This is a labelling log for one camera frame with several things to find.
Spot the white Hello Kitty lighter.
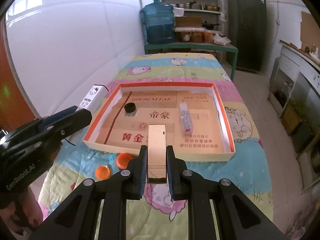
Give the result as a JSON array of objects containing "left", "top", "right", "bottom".
[{"left": 76, "top": 85, "right": 108, "bottom": 115}]

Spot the orange bottle cap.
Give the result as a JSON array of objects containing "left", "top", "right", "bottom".
[
  {"left": 116, "top": 153, "right": 133, "bottom": 170},
  {"left": 95, "top": 165, "right": 111, "bottom": 180}
]

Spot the black bottle cap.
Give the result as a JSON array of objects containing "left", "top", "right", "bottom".
[{"left": 124, "top": 102, "right": 136, "bottom": 113}]

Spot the gold lighter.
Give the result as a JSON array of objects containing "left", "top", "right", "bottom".
[{"left": 147, "top": 125, "right": 167, "bottom": 184}]

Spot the person's left hand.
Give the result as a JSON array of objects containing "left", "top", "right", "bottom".
[{"left": 1, "top": 187, "right": 43, "bottom": 235}]

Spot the red wooden door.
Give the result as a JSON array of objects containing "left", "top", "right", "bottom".
[{"left": 1, "top": 19, "right": 36, "bottom": 132}]

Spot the colourful cartoon quilt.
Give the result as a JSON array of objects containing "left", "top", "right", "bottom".
[{"left": 38, "top": 53, "right": 273, "bottom": 239}]

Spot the shallow cardboard tray box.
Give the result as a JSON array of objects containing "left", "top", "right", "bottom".
[{"left": 83, "top": 82, "right": 235, "bottom": 161}]

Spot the grey kitchen counter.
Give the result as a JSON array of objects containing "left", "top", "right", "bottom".
[{"left": 268, "top": 40, "right": 319, "bottom": 153}]

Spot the blue water jug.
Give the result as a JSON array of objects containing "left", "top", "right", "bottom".
[{"left": 142, "top": 0, "right": 175, "bottom": 44}]

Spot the green bench table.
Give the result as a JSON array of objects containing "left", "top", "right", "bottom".
[{"left": 144, "top": 42, "right": 238, "bottom": 81}]

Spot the dark green refrigerator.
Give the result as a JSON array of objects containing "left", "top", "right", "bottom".
[{"left": 228, "top": 0, "right": 267, "bottom": 72}]

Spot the white metal shelf rack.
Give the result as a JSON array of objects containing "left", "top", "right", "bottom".
[{"left": 159, "top": 0, "right": 223, "bottom": 43}]

